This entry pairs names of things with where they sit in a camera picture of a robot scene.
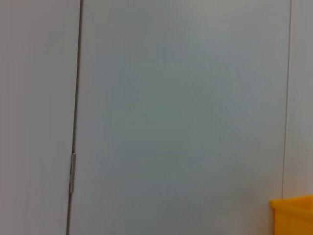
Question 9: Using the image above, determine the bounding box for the yellow plastic bin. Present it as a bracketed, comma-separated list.
[269, 194, 313, 235]

